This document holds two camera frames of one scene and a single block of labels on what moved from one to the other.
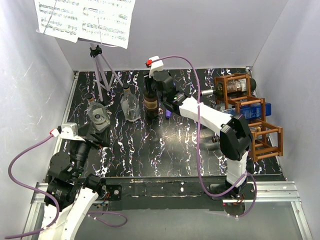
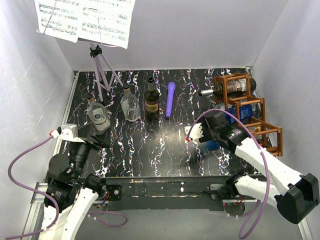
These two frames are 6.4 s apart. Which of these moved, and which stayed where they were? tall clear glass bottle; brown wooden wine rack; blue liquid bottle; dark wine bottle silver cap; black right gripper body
Moved: black right gripper body; blue liquid bottle
Stayed: tall clear glass bottle; dark wine bottle silver cap; brown wooden wine rack
